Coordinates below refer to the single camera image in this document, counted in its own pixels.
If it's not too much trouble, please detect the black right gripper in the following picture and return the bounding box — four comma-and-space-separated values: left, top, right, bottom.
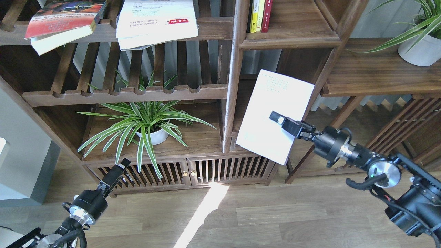
269, 111, 352, 168

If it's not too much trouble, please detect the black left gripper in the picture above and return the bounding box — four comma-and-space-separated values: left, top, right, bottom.
62, 158, 131, 226

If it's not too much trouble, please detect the pale pink thin book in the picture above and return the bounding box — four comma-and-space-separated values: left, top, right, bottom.
236, 69, 314, 165

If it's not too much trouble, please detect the white book red logo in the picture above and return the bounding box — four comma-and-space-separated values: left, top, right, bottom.
115, 0, 198, 51

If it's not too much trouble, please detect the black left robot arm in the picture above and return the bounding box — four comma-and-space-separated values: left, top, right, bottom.
8, 158, 131, 248

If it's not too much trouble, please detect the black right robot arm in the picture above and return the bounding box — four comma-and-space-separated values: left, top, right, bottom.
269, 111, 441, 248

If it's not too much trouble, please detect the small wooden drawer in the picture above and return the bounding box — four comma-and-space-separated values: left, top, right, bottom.
230, 137, 243, 151

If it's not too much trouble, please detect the small white plant pot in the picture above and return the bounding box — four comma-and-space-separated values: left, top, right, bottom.
136, 128, 169, 145

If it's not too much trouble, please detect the green spider plant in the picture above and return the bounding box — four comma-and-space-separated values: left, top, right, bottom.
76, 69, 217, 180

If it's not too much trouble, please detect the left slatted cabinet door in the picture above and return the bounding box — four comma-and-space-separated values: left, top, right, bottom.
88, 159, 191, 194

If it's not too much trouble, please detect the slatted cabinet door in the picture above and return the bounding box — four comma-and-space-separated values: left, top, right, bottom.
187, 153, 278, 186
88, 159, 191, 194

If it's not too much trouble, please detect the right slatted cabinet door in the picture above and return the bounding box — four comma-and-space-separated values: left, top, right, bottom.
187, 153, 278, 186

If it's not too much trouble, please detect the dark wooden bookshelf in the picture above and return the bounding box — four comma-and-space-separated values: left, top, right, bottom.
1, 0, 368, 182

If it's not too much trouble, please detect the grey cabinet at left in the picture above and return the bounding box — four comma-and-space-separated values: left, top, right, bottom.
0, 90, 60, 207

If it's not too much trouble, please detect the yellow upright book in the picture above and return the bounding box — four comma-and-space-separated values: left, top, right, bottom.
249, 0, 266, 33

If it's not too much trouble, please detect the dark red upright book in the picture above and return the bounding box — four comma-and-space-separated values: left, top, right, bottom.
260, 0, 273, 33

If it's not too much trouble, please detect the red cover thick book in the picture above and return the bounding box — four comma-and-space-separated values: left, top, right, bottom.
25, 0, 107, 55

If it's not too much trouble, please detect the large white plant pot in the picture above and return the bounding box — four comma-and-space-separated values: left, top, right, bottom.
398, 35, 441, 66

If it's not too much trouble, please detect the green plant top right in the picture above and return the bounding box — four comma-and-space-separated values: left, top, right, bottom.
347, 0, 441, 53

